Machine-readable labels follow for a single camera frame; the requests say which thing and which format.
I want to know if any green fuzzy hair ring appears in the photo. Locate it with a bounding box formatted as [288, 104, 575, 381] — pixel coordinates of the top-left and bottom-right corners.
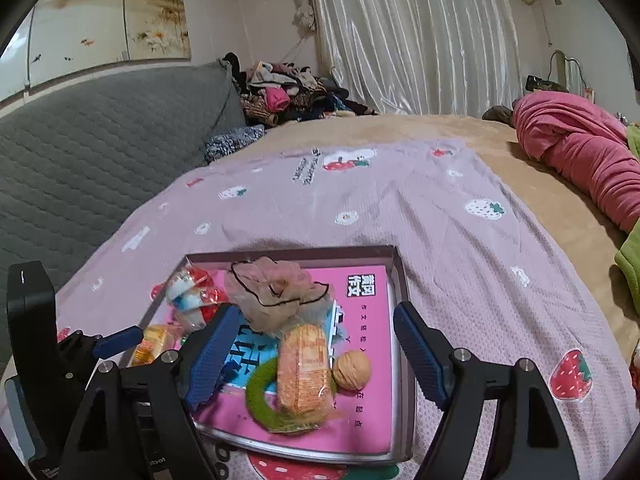
[244, 357, 337, 431]

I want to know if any flower and fish wall poster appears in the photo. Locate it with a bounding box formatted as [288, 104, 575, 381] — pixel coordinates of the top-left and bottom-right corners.
[0, 0, 193, 106]

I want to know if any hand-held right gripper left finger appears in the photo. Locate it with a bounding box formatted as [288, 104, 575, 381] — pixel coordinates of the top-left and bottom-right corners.
[59, 303, 242, 480]

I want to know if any pink book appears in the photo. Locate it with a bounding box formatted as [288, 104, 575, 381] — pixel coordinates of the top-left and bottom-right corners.
[150, 262, 396, 456]

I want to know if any dark brown cloth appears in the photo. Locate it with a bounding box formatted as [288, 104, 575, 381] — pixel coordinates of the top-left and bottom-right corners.
[481, 105, 516, 127]

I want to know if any grey quilted headboard cover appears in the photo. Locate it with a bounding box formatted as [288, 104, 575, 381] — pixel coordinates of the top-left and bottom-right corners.
[0, 60, 248, 376]

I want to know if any purple strawberry printed blanket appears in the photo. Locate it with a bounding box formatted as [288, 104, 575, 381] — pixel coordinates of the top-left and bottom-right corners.
[0, 140, 640, 480]

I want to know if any walnut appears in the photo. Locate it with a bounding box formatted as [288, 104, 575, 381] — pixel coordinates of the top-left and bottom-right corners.
[332, 351, 373, 391]

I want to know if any shallow grey cardboard box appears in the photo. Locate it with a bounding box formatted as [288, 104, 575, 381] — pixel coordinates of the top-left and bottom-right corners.
[125, 245, 417, 466]

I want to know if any blue patterned cloth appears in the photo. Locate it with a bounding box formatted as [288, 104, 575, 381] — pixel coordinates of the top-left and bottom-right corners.
[204, 126, 266, 165]

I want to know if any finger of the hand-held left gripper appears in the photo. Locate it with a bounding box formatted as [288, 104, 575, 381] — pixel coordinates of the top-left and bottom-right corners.
[57, 325, 145, 377]

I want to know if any green fleece blanket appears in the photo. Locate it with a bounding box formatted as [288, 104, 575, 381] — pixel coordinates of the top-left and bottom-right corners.
[614, 125, 640, 311]

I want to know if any red and white toy egg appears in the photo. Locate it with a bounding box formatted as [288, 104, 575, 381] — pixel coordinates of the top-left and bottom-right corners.
[167, 266, 226, 311]

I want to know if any beige peanut-shaped toy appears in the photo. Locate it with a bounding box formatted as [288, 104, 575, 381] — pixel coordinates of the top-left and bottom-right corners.
[225, 256, 333, 336]

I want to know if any white fabric flower bunch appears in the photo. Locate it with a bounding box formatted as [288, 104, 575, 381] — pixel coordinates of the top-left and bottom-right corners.
[291, 4, 317, 32]

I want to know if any white shiny curtain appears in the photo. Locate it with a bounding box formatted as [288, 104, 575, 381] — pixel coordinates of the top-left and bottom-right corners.
[282, 0, 523, 116]

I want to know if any yellow cracker packet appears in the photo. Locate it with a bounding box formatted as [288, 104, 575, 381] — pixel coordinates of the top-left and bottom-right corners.
[260, 324, 341, 433]
[131, 324, 183, 367]

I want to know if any pile of clothes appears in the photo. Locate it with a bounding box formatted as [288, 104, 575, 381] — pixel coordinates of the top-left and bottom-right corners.
[220, 52, 381, 128]

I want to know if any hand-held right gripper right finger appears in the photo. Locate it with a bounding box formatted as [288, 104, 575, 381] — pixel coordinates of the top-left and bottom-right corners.
[392, 300, 579, 480]

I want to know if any pink quilt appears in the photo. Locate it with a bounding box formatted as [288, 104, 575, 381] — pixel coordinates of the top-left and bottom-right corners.
[512, 91, 640, 233]

